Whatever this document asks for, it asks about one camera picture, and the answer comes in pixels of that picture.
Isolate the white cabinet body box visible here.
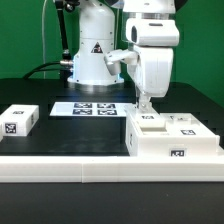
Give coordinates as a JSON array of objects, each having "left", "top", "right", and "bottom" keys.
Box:
[{"left": 125, "top": 105, "right": 222, "bottom": 157}]

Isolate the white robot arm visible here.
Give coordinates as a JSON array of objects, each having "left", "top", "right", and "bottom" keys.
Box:
[{"left": 68, "top": 0, "right": 188, "bottom": 111}]

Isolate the grey hanging cable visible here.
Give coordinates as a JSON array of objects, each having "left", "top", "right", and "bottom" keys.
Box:
[{"left": 41, "top": 0, "right": 49, "bottom": 80}]

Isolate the black cable bundle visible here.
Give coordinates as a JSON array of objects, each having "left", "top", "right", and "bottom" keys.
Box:
[{"left": 22, "top": 60, "right": 74, "bottom": 80}]

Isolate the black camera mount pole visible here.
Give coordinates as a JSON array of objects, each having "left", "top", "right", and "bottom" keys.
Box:
[{"left": 54, "top": 0, "right": 80, "bottom": 60}]

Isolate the white cabinet top block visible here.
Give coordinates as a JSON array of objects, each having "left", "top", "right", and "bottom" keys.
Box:
[{"left": 0, "top": 104, "right": 39, "bottom": 137}]

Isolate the white L-shaped fence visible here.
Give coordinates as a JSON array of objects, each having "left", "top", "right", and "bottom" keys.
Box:
[{"left": 0, "top": 125, "right": 224, "bottom": 184}]

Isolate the white base tag plate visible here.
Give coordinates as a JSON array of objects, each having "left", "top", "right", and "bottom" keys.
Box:
[{"left": 50, "top": 102, "right": 130, "bottom": 117}]

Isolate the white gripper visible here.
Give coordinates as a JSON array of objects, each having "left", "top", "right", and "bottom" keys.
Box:
[{"left": 126, "top": 18, "right": 179, "bottom": 112}]

